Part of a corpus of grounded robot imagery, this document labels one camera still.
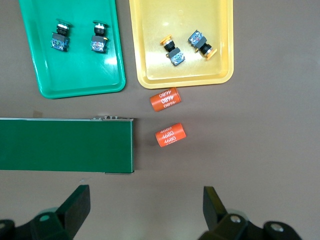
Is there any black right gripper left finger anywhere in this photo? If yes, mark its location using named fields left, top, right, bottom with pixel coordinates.
left=14, top=184, right=91, bottom=240

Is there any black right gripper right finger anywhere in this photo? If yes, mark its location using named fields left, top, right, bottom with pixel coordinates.
left=198, top=185, right=304, bottom=240

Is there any orange cylinder with white print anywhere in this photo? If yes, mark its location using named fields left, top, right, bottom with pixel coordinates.
left=149, top=87, right=182, bottom=113
left=154, top=122, right=187, bottom=148

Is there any yellow push button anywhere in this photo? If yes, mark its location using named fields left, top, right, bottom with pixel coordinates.
left=159, top=34, right=187, bottom=67
left=187, top=29, right=218, bottom=61

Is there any green push button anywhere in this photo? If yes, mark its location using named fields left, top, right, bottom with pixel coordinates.
left=90, top=20, right=109, bottom=54
left=50, top=18, right=73, bottom=53

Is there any green conveyor belt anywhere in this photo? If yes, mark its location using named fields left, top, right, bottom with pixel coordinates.
left=0, top=115, right=135, bottom=175

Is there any green plastic tray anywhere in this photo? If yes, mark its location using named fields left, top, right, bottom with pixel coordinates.
left=18, top=0, right=127, bottom=100

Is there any yellow plastic tray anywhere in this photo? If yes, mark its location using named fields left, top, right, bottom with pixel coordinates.
left=128, top=0, right=235, bottom=90

